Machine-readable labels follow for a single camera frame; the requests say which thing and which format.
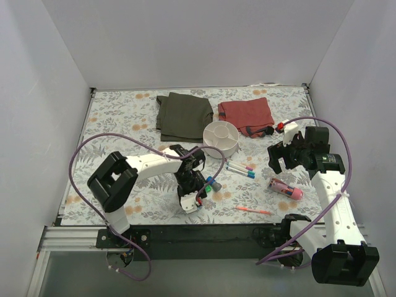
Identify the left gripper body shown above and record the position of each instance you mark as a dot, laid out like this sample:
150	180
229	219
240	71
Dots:
192	188

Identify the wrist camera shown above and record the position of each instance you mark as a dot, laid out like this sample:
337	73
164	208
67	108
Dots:
289	131
189	202

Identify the teal cap white marker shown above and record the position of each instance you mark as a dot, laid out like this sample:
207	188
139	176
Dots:
239	169

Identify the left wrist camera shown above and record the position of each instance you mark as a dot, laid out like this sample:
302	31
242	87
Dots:
189	202

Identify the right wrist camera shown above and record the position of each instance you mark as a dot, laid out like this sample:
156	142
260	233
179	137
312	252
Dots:
289	131

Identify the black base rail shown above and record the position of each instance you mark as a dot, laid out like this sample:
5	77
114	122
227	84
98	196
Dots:
204	241

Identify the red folded cloth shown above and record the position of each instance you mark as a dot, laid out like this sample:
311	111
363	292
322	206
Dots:
252	118

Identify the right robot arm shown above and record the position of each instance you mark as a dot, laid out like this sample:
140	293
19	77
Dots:
341	256

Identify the floral table mat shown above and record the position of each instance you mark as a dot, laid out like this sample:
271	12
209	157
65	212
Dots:
125	121

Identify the pink cap white marker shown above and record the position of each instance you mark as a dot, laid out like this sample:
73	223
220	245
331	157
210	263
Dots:
238	165

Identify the green cap black highlighter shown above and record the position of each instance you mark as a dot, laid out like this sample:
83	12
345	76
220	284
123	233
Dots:
209	189

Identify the white round divided organizer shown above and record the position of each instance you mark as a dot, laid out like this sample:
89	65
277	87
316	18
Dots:
223	136

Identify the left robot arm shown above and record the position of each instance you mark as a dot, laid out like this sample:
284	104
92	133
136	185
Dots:
112	182

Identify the pink pencil case tube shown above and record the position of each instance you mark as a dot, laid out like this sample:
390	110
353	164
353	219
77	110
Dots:
280	187

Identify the orange pink pen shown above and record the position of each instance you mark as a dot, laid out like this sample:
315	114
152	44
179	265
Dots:
244	209

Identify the blue and grey stubby marker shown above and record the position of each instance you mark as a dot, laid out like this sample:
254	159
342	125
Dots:
213	184

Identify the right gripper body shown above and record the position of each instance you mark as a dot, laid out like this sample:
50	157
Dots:
285	153

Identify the blue cap white marker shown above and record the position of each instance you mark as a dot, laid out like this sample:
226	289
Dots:
241	172

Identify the olive green folded cloth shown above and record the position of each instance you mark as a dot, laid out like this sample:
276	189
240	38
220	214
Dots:
182	117

